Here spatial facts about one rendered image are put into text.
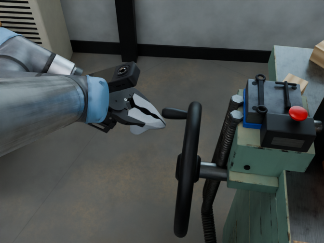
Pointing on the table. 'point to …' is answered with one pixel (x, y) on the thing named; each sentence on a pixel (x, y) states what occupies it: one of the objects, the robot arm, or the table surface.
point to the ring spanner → (261, 94)
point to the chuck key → (286, 92)
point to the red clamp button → (298, 113)
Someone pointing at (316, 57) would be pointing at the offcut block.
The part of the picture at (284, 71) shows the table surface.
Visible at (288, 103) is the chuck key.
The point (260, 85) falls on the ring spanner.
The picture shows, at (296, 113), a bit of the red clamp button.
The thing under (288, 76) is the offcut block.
